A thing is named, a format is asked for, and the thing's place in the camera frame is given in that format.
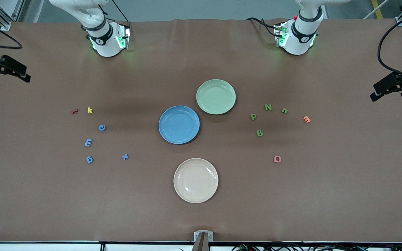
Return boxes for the brown table cover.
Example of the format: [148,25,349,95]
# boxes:
[0,18,402,243]

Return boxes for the blue plate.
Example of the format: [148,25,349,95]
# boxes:
[158,105,200,145]

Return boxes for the green plate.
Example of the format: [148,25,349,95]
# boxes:
[196,79,237,115]

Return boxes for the beige plate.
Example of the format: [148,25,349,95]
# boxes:
[173,158,219,204]

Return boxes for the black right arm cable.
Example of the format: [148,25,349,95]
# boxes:
[0,14,23,49]

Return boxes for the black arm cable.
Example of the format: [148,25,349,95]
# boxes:
[377,9,402,75]
[0,14,23,49]

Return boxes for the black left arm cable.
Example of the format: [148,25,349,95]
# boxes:
[377,9,402,75]

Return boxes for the black base cable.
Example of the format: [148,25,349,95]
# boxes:
[246,17,279,38]
[96,0,130,23]

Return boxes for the white table edge rail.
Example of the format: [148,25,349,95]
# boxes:
[0,241,402,251]

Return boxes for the black cable tangle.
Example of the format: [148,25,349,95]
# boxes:
[232,240,402,251]

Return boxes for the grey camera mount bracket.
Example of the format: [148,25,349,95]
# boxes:
[194,230,214,251]

